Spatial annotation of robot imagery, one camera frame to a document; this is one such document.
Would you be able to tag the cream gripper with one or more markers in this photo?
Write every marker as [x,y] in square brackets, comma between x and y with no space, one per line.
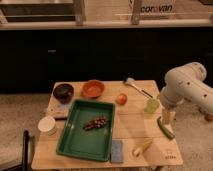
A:
[167,116]

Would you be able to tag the yellow banana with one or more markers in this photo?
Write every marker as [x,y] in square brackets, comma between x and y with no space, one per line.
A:
[140,149]

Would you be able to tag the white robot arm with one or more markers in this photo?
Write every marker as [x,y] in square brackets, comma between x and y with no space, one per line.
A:
[186,82]

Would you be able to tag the red bowl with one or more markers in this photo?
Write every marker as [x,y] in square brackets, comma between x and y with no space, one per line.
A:
[93,89]

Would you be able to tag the dark brown bowl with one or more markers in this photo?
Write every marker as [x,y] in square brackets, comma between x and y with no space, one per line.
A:
[63,93]

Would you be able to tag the green cucumber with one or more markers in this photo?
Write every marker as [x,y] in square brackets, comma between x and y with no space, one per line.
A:
[164,130]

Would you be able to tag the green cup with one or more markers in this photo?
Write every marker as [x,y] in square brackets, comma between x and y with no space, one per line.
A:
[152,106]

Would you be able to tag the red apple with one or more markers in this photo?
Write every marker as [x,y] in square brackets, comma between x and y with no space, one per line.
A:
[121,99]

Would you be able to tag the grey sponge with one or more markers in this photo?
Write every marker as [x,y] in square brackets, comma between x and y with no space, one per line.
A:
[117,151]

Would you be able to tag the bunch of dark grapes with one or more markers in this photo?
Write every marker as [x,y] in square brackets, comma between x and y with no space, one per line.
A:
[95,123]

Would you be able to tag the green plastic tray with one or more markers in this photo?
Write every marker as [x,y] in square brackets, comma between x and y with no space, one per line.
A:
[87,133]

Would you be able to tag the cardboard box with lettering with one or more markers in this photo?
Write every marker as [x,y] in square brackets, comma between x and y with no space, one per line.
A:
[152,9]

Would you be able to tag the white cylindrical container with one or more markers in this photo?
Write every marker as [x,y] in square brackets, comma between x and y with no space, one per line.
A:
[47,125]

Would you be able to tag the black chair back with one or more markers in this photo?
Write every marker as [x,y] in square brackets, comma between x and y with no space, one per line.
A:
[23,166]

